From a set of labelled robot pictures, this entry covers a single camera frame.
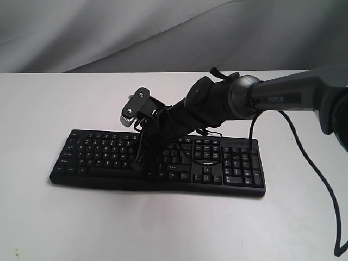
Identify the black keyboard USB cable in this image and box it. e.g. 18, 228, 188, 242
127, 94, 224, 139

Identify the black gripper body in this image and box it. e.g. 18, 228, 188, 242
137, 102, 223, 152

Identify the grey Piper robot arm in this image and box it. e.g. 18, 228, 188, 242
122, 65, 347, 171

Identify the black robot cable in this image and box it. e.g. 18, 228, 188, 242
173, 110, 348, 258

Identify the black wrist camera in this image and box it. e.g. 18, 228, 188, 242
120, 87, 165, 127

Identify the grey fabric backdrop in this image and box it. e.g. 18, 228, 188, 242
1, 1, 347, 73

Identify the black Acer keyboard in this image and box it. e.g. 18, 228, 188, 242
49, 129, 266, 197

